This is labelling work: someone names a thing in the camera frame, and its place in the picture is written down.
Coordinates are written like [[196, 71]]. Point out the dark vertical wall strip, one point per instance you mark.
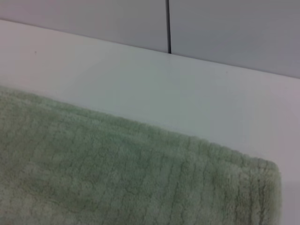
[[168, 25]]

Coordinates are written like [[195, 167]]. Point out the green ribbed terry towel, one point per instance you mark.
[[117, 168]]

